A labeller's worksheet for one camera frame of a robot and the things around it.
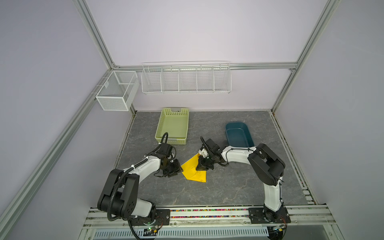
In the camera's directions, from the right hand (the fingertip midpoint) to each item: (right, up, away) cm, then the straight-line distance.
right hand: (195, 170), depth 90 cm
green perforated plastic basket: (-16, +30, +24) cm, 42 cm away
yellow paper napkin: (-4, 0, -1) cm, 4 cm away
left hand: (-9, 0, -3) cm, 9 cm away
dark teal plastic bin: (+31, +20, +19) cm, 42 cm away
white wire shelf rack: (-6, +59, +10) cm, 61 cm away
